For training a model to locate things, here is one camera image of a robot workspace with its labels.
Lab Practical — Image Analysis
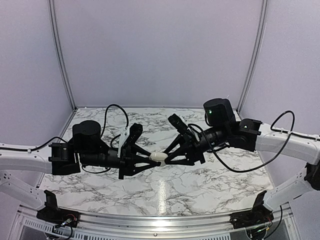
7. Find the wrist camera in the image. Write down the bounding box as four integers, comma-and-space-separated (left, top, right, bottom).
168, 113, 197, 140
117, 123, 143, 158

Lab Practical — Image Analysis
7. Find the aluminium corner post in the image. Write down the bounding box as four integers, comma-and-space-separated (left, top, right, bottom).
236, 0, 269, 115
47, 0, 77, 112

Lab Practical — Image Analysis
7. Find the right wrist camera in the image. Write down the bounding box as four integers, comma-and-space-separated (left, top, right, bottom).
168, 113, 197, 140

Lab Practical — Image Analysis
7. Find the aluminium front rail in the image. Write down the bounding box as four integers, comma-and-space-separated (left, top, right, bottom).
8, 204, 301, 240

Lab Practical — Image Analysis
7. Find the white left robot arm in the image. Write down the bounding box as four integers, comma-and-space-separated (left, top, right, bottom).
0, 120, 167, 223

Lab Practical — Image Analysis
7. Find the left aluminium corner post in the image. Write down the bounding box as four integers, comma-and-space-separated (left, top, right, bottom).
47, 0, 77, 112

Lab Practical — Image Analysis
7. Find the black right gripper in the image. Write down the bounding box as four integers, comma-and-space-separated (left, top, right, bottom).
162, 124, 229, 167

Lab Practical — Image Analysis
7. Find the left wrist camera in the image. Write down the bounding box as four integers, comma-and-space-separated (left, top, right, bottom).
117, 123, 143, 158

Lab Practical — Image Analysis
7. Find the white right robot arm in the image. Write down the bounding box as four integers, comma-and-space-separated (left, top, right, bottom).
164, 98, 320, 224

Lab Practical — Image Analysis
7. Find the white oval charging case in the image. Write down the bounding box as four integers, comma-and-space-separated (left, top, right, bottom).
149, 152, 168, 167

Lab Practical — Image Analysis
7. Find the right aluminium corner post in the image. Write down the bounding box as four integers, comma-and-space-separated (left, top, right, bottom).
236, 0, 269, 115

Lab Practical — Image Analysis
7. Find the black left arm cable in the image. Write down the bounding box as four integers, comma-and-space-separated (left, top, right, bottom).
0, 104, 130, 173

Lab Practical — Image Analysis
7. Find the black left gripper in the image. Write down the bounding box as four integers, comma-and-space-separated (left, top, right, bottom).
79, 144, 158, 180

